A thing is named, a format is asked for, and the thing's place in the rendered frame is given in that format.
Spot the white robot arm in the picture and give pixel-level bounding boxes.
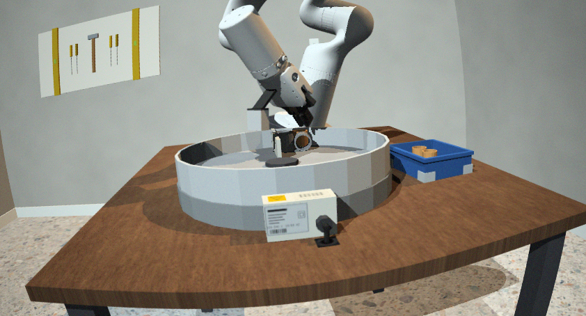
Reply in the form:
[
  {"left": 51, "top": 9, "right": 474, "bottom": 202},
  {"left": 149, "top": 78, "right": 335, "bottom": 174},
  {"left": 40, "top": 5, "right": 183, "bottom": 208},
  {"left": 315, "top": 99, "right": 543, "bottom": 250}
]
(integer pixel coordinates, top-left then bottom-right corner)
[{"left": 219, "top": 0, "right": 374, "bottom": 131}]

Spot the blue plastic crate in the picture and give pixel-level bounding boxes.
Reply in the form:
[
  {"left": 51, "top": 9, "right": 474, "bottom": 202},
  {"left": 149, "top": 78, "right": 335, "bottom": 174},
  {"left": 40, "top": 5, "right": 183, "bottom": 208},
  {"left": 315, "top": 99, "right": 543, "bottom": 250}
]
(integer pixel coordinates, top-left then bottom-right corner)
[{"left": 390, "top": 139, "right": 474, "bottom": 183}]

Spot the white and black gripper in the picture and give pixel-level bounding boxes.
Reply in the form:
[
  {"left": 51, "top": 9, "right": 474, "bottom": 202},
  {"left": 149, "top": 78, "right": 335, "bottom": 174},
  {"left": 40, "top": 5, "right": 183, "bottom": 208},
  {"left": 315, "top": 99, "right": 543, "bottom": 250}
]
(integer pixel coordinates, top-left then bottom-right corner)
[{"left": 257, "top": 61, "right": 316, "bottom": 127}]

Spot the bronze cylinder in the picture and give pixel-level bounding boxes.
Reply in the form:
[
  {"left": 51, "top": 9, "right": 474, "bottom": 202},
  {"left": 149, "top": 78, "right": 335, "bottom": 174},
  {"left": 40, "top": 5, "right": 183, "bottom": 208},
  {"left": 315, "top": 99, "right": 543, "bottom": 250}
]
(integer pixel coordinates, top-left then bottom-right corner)
[
  {"left": 422, "top": 149, "right": 437, "bottom": 158},
  {"left": 412, "top": 146, "right": 427, "bottom": 156},
  {"left": 291, "top": 129, "right": 308, "bottom": 147}
]

